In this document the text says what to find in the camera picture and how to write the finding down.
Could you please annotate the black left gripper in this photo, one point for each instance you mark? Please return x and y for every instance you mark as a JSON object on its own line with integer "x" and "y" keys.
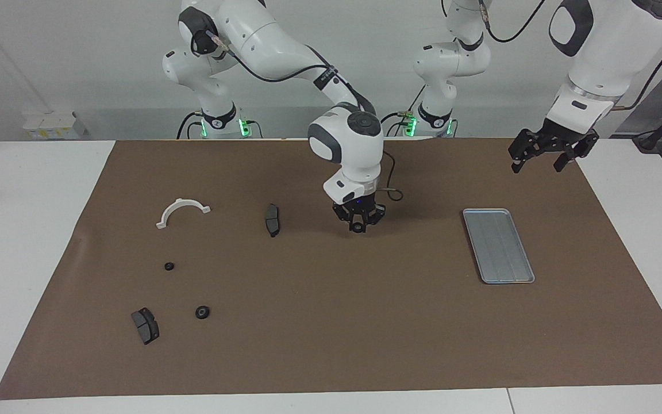
{"x": 555, "y": 138}

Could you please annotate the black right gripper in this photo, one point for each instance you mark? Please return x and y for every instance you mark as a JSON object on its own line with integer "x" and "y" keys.
{"x": 360, "y": 208}

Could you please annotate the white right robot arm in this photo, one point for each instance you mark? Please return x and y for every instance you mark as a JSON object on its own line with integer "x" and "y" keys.
{"x": 348, "y": 144}

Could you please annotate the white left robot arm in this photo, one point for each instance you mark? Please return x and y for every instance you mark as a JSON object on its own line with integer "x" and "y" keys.
{"x": 607, "y": 52}

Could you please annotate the silver metal tray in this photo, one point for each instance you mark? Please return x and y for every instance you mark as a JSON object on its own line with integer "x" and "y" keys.
{"x": 499, "y": 247}

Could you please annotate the long dark brake pad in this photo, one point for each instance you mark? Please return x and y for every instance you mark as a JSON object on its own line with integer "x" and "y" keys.
{"x": 272, "y": 220}

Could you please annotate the brown table mat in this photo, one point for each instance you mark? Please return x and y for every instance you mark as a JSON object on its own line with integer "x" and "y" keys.
{"x": 337, "y": 322}

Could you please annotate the short grey brake pad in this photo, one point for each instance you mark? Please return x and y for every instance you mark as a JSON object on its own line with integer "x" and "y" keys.
{"x": 146, "y": 328}

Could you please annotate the white curved plastic bracket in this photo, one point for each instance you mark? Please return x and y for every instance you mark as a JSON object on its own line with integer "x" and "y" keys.
{"x": 162, "y": 225}

